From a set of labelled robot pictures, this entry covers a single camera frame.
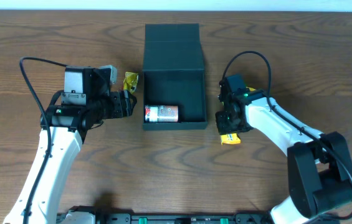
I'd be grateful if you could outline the orange Le-mond biscuit packet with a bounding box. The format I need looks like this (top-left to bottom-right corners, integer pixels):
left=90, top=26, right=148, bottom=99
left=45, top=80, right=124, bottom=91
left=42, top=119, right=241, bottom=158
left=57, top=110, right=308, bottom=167
left=221, top=133, right=241, bottom=145

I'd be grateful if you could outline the red Pringles can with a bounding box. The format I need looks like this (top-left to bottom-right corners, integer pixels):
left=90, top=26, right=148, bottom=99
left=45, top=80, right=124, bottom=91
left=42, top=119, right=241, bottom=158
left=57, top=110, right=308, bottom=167
left=145, top=105, right=179, bottom=123

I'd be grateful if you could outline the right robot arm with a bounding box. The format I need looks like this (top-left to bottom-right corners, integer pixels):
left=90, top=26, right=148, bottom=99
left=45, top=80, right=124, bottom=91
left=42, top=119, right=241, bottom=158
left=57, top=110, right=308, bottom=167
left=216, top=75, right=352, bottom=223

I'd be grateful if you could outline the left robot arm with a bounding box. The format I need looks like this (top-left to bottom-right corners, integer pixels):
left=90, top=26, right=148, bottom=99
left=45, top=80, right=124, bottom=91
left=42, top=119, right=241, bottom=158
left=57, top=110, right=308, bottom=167
left=4, top=65, right=136, bottom=223

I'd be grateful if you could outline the yellow crumpled snack packet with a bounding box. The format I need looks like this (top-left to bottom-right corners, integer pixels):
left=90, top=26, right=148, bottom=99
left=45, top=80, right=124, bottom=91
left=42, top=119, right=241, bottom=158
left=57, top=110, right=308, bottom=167
left=123, top=72, right=139, bottom=93

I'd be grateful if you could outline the dark green open gift box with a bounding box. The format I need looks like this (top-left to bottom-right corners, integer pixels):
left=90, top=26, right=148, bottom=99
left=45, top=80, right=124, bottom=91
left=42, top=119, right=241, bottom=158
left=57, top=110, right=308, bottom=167
left=142, top=24, right=208, bottom=131

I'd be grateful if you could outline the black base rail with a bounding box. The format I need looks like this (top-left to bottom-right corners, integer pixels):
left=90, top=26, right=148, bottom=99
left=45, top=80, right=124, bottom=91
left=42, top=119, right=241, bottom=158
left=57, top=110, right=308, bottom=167
left=55, top=205, right=341, bottom=224

